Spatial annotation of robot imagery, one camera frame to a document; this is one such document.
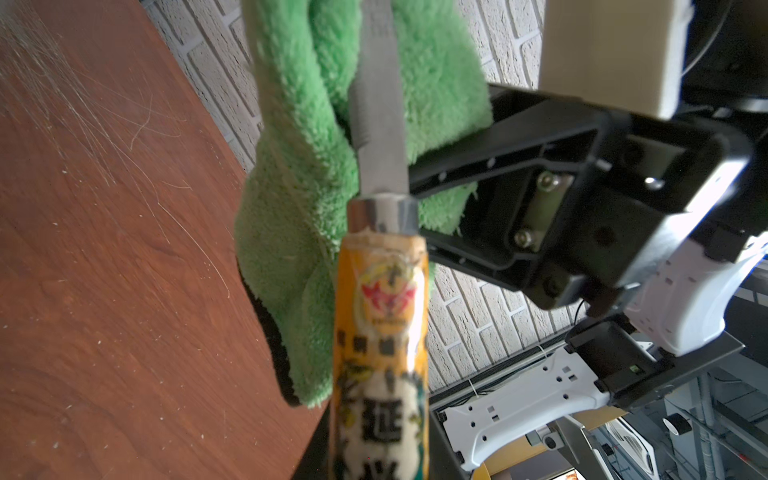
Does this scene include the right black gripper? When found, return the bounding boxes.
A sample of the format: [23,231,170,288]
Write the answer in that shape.
[409,84,767,315]

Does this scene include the green rag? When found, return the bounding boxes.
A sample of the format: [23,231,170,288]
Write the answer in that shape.
[234,1,492,408]

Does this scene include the wooden handle sickle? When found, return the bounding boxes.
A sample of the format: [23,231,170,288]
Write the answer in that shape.
[329,1,429,479]

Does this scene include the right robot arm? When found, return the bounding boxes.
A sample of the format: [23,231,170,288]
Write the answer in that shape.
[410,85,767,479]

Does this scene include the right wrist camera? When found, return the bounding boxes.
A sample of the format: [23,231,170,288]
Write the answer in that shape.
[538,0,694,120]

